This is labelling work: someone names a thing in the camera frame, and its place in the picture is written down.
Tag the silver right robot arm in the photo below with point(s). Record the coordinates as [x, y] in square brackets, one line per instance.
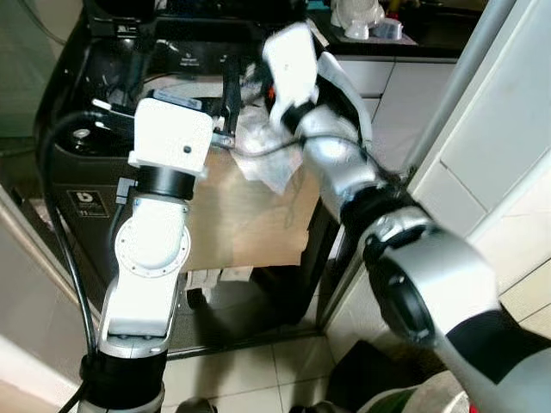
[344, 168]

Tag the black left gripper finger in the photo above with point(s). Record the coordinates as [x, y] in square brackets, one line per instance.
[234, 99]

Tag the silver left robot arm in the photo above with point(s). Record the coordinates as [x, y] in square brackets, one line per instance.
[151, 249]

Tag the white washer label sticker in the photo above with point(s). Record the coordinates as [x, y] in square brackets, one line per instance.
[201, 279]
[234, 275]

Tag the white drawer cabinet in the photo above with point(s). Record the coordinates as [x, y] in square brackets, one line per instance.
[405, 95]

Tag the clear plastic container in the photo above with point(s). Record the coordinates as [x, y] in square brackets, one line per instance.
[387, 33]

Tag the dark robot foot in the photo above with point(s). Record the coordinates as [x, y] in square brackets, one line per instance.
[327, 407]
[196, 406]

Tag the dark robot left foot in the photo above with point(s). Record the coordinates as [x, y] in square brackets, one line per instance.
[196, 406]

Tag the black countertop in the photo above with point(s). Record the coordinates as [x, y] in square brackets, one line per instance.
[439, 39]

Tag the black washing machine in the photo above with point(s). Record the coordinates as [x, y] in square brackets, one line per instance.
[215, 52]

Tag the white garment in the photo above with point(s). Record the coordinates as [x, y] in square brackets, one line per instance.
[267, 168]

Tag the wood-grain board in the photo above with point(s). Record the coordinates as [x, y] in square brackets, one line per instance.
[250, 224]

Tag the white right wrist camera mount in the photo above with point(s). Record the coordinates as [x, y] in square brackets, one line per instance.
[291, 60]

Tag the white green-printed laundry bag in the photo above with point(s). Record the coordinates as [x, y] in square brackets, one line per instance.
[413, 400]

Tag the dark robot right foot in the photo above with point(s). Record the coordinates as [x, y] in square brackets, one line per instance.
[327, 407]

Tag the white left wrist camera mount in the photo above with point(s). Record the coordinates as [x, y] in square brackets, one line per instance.
[168, 138]

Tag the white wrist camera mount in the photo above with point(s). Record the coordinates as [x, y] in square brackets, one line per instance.
[168, 138]
[291, 60]

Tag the white kitchen appliance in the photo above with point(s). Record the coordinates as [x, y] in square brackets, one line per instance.
[357, 17]

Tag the black low stand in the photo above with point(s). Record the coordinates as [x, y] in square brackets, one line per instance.
[366, 370]

